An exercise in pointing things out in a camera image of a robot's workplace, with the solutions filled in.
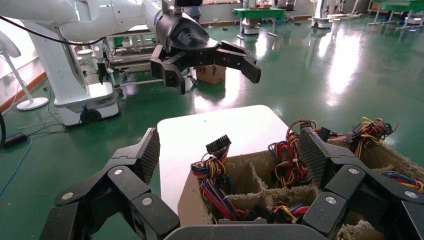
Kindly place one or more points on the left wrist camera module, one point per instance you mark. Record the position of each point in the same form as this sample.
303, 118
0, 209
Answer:
188, 2

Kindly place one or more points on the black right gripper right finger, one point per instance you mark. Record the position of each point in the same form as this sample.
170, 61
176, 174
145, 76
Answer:
351, 185

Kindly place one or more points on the white pedestal fan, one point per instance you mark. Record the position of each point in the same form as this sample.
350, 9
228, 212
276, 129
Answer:
31, 103

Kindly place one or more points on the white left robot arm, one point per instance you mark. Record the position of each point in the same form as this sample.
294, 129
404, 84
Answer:
116, 16

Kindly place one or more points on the green cloth table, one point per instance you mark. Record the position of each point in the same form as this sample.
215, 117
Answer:
258, 14
400, 6

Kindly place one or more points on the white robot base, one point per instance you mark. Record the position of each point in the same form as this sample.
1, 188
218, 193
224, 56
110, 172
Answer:
321, 20
250, 30

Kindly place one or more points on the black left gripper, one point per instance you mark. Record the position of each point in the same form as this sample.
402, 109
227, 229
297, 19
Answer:
185, 36

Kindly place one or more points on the black power brick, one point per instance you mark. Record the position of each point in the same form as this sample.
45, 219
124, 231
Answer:
15, 139

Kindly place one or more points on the metal shelf trolley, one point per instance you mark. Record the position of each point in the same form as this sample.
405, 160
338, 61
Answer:
132, 59

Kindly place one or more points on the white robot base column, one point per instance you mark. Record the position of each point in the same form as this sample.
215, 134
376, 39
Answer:
66, 76

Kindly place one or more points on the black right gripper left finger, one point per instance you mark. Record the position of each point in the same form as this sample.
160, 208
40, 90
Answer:
99, 198

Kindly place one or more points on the brown cardboard divider box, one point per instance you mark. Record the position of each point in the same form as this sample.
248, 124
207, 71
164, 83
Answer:
242, 180

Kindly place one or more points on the small cardboard box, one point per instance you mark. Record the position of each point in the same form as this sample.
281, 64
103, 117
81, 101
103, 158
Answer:
210, 74

